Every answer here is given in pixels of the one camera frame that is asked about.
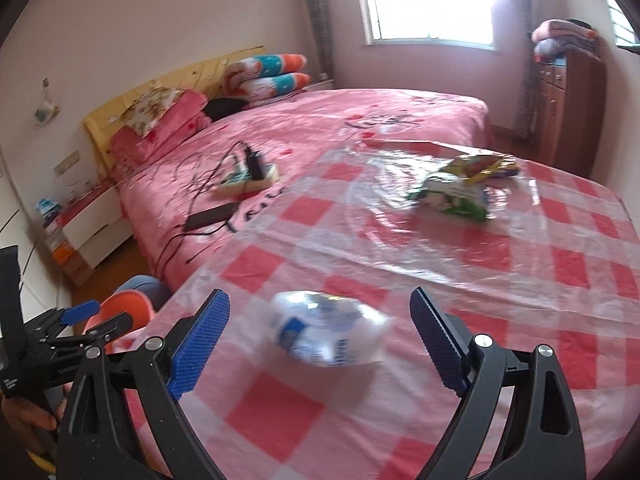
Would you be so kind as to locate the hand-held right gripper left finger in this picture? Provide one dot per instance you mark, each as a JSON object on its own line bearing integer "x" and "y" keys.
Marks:
{"x": 200, "y": 345}

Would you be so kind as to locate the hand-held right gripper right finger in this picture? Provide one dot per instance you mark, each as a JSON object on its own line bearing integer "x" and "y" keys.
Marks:
{"x": 440, "y": 342}

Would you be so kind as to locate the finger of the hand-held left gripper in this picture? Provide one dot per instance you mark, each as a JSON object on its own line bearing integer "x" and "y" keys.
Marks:
{"x": 112, "y": 324}
{"x": 82, "y": 310}

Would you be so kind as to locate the orange plastic stool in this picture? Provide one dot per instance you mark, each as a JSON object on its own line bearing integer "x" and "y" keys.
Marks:
{"x": 125, "y": 307}

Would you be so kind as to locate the crushed clear plastic bottle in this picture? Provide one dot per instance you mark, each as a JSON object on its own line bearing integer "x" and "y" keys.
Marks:
{"x": 325, "y": 330}

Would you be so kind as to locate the person's left hand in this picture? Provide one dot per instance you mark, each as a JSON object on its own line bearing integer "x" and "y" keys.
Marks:
{"x": 30, "y": 415}

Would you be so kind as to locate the grey blue round stool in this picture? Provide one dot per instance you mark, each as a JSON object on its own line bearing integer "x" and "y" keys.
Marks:
{"x": 150, "y": 290}

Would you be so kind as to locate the stack of boxes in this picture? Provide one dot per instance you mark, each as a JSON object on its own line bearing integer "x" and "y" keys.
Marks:
{"x": 67, "y": 260}

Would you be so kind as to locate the white red nightstand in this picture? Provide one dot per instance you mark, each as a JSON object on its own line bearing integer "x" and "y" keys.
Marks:
{"x": 95, "y": 220}

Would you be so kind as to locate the white wardrobe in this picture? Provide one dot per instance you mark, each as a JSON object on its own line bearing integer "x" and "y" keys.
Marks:
{"x": 22, "y": 230}

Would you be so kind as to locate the blue white small pack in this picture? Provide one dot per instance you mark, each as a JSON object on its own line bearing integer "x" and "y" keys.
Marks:
{"x": 47, "y": 209}

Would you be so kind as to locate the black phone on bed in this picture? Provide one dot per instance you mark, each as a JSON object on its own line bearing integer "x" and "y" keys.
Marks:
{"x": 212, "y": 216}

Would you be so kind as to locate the green snack bag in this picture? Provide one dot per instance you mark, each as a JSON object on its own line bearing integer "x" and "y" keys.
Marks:
{"x": 450, "y": 195}

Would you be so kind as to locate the beige power strip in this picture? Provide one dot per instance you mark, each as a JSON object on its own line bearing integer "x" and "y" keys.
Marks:
{"x": 237, "y": 185}

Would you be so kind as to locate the yellow snack bag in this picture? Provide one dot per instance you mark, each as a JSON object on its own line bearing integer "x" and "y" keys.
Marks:
{"x": 482, "y": 165}

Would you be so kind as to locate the black charger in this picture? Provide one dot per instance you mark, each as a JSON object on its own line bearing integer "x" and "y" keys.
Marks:
{"x": 256, "y": 165}

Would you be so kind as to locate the yellow wooden headboard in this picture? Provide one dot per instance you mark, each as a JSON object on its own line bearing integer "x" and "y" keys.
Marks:
{"x": 107, "y": 112}

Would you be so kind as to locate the pink folded blanket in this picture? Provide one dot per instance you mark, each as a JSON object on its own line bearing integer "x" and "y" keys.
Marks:
{"x": 175, "y": 127}

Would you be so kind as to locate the floral pillow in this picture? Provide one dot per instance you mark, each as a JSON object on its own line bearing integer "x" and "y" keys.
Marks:
{"x": 150, "y": 110}

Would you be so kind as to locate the black cloth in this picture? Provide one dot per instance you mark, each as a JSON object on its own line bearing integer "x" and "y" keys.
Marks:
{"x": 225, "y": 109}

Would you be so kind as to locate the bed with pink sheet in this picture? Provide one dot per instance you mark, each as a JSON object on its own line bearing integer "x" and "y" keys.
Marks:
{"x": 350, "y": 115}

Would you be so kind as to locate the brown wooden dresser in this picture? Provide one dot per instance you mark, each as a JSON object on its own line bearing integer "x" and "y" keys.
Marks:
{"x": 570, "y": 110}

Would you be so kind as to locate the striped rolled pillows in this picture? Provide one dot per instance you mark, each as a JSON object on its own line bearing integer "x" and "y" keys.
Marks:
{"x": 270, "y": 65}

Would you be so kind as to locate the pile of folded blankets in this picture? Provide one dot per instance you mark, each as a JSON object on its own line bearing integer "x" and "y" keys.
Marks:
{"x": 565, "y": 37}

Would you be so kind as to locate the large window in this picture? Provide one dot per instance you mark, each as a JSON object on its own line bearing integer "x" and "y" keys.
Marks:
{"x": 425, "y": 0}

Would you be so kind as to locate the small window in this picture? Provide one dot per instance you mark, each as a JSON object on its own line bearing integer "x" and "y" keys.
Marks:
{"x": 622, "y": 20}

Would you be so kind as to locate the wall socket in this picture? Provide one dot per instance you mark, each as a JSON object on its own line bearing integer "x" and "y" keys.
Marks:
{"x": 67, "y": 164}

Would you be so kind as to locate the wall hanging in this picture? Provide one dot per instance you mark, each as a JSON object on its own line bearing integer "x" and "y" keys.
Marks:
{"x": 45, "y": 107}

